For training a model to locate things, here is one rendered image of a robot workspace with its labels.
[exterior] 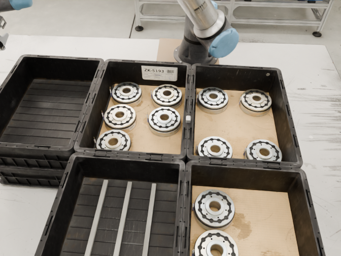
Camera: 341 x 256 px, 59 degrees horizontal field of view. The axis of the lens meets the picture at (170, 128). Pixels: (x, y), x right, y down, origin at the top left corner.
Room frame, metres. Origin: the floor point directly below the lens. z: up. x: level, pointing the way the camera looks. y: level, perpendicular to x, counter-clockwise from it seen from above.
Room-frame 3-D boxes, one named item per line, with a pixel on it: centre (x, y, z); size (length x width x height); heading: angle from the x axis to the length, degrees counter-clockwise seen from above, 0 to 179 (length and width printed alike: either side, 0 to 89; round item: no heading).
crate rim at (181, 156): (0.65, 0.09, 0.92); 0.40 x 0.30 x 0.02; 175
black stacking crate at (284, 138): (0.63, -0.21, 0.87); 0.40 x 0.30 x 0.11; 175
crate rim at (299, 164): (0.63, -0.21, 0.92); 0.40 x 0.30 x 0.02; 175
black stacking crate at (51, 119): (0.68, 0.39, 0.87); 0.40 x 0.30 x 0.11; 175
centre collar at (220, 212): (0.34, -0.11, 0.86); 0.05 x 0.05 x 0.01
